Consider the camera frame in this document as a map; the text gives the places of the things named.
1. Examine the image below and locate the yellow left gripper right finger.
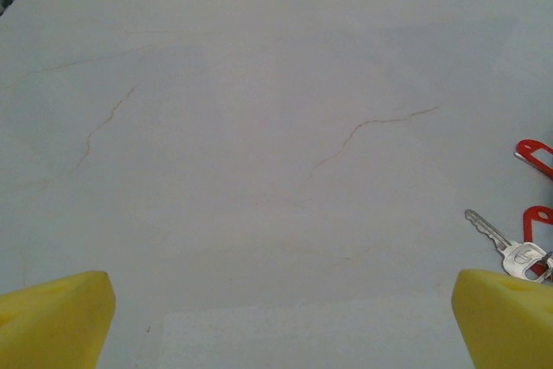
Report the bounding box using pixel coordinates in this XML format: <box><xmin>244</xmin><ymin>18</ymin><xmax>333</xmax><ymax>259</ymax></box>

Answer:
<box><xmin>450</xmin><ymin>268</ymin><xmax>553</xmax><ymax>369</ymax></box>

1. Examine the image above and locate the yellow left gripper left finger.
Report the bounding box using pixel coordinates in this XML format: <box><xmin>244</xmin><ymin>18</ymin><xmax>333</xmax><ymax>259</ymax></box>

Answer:
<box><xmin>0</xmin><ymin>270</ymin><xmax>118</xmax><ymax>369</ymax></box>

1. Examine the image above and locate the silver key rectangular head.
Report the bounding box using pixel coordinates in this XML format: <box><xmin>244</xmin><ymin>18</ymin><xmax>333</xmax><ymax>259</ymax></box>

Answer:
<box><xmin>464</xmin><ymin>208</ymin><xmax>547</xmax><ymax>280</ymax></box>

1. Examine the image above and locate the red plastic key tag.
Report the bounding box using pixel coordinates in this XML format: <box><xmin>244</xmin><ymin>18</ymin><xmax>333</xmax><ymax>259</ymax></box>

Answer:
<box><xmin>521</xmin><ymin>205</ymin><xmax>553</xmax><ymax>284</ymax></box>
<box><xmin>513</xmin><ymin>138</ymin><xmax>553</xmax><ymax>181</ymax></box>

